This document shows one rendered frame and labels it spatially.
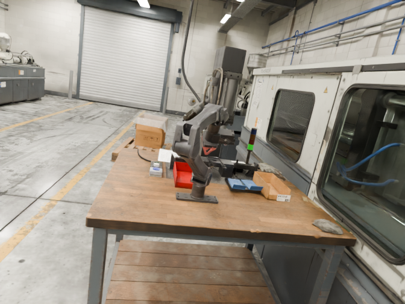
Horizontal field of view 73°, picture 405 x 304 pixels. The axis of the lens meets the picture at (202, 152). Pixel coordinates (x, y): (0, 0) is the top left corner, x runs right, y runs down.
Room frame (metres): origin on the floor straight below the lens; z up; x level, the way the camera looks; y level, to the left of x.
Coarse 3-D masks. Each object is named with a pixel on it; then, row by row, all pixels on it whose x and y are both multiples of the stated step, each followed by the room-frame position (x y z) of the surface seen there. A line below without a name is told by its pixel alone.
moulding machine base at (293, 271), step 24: (240, 144) 3.46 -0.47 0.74; (264, 144) 2.58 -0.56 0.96; (288, 168) 1.99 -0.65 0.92; (384, 240) 1.00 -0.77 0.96; (264, 264) 1.97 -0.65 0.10; (288, 264) 1.63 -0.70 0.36; (312, 264) 1.39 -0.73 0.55; (288, 288) 1.55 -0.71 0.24; (312, 288) 1.33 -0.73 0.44; (336, 288) 1.16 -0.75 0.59; (360, 288) 1.03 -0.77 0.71
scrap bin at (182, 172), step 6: (174, 162) 1.53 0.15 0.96; (180, 162) 1.55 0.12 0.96; (174, 168) 1.47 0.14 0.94; (180, 168) 1.55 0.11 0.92; (186, 168) 1.56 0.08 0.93; (174, 174) 1.42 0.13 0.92; (180, 174) 1.49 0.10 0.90; (186, 174) 1.51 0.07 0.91; (174, 180) 1.37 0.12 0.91; (180, 180) 1.40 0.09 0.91; (186, 180) 1.41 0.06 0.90; (180, 186) 1.31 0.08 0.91; (186, 186) 1.31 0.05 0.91
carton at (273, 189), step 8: (256, 176) 1.56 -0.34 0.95; (264, 176) 1.61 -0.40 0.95; (272, 176) 1.61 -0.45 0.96; (256, 184) 1.53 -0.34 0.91; (264, 184) 1.43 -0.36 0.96; (272, 184) 1.58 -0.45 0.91; (280, 184) 1.49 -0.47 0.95; (264, 192) 1.41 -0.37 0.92; (272, 192) 1.46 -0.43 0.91; (280, 192) 1.47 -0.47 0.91; (288, 192) 1.39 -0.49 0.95; (280, 200) 1.37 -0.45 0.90; (288, 200) 1.38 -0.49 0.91
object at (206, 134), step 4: (204, 132) 1.33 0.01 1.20; (208, 132) 1.26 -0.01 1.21; (204, 136) 1.30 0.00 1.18; (208, 136) 1.27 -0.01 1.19; (212, 136) 1.26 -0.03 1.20; (204, 140) 1.28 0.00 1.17; (208, 140) 1.28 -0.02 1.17; (204, 144) 1.26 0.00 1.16; (208, 144) 1.26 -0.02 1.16; (212, 144) 1.27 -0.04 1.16; (216, 144) 1.28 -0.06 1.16
